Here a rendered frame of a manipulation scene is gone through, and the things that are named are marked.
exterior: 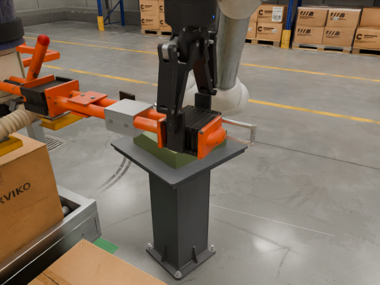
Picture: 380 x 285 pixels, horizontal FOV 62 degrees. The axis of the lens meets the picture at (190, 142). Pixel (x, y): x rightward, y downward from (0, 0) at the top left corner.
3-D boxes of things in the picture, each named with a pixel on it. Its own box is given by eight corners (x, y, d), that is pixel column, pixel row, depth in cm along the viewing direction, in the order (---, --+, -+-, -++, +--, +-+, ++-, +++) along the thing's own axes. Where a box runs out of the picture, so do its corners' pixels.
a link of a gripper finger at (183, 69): (201, 42, 46) (196, 39, 45) (184, 117, 47) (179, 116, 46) (178, 39, 48) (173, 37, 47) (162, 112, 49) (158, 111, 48)
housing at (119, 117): (104, 130, 60) (101, 108, 58) (128, 117, 65) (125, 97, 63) (133, 139, 57) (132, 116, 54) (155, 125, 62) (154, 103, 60)
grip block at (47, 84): (22, 111, 68) (16, 84, 65) (59, 97, 76) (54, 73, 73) (48, 119, 65) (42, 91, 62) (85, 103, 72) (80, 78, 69)
